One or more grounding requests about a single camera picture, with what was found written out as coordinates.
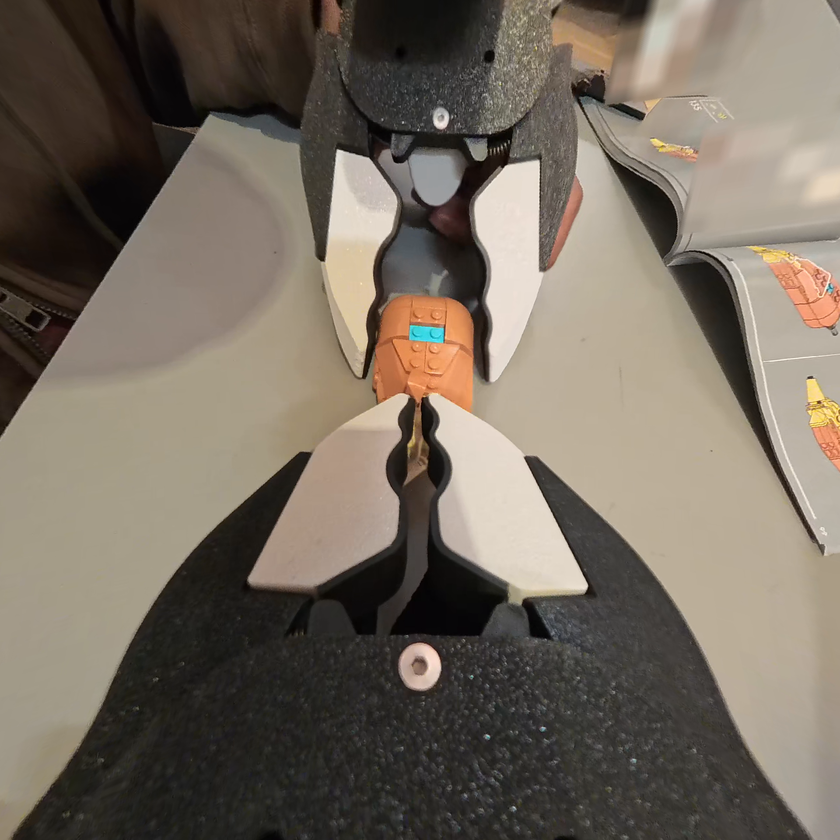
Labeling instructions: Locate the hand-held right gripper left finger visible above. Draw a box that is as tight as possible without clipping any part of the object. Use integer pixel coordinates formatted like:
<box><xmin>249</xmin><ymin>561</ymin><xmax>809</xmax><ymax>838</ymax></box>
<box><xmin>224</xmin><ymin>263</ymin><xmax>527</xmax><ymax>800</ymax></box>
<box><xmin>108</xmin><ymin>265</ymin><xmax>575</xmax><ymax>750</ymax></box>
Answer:
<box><xmin>248</xmin><ymin>395</ymin><xmax>421</xmax><ymax>599</ymax></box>

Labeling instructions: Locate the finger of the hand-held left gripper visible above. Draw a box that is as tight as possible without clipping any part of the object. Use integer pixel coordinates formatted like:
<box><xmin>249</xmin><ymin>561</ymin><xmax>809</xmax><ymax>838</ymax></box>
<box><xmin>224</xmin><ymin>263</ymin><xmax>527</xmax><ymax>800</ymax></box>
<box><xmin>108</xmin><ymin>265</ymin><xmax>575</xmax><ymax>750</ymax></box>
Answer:
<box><xmin>468</xmin><ymin>156</ymin><xmax>547</xmax><ymax>385</ymax></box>
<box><xmin>319</xmin><ymin>147</ymin><xmax>403</xmax><ymax>382</ymax></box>

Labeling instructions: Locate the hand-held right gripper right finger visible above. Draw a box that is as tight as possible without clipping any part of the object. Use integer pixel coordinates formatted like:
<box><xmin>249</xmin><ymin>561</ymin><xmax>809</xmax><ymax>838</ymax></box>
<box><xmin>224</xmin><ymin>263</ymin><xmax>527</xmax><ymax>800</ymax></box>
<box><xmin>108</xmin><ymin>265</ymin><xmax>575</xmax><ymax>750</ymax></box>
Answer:
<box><xmin>422</xmin><ymin>395</ymin><xmax>589</xmax><ymax>601</ymax></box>

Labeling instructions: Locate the brown brick model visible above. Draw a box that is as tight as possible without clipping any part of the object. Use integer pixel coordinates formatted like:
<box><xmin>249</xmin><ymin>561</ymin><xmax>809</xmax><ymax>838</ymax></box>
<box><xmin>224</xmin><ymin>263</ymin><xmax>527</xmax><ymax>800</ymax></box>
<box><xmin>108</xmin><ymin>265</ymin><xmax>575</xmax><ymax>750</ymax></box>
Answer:
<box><xmin>369</xmin><ymin>295</ymin><xmax>475</xmax><ymax>483</ymax></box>

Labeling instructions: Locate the grey desk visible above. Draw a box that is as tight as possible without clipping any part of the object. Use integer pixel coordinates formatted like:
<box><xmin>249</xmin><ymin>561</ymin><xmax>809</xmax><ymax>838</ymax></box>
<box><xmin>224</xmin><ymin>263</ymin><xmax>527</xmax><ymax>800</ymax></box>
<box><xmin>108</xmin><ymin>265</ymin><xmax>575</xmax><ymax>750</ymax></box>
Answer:
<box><xmin>0</xmin><ymin>112</ymin><xmax>840</xmax><ymax>840</ymax></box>

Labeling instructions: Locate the grey instruction booklet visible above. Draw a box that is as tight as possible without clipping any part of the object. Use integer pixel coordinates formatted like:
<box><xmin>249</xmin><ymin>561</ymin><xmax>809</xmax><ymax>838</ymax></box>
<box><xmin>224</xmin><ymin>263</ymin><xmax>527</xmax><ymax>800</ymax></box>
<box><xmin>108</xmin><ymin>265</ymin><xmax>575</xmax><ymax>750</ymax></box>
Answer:
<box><xmin>581</xmin><ymin>95</ymin><xmax>840</xmax><ymax>557</ymax></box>

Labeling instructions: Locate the brown jacket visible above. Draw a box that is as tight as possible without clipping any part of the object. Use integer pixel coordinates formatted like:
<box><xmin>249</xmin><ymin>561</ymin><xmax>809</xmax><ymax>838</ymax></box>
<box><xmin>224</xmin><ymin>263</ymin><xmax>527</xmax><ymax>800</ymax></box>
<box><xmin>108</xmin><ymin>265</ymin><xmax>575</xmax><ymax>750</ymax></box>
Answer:
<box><xmin>0</xmin><ymin>0</ymin><xmax>329</xmax><ymax>434</ymax></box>

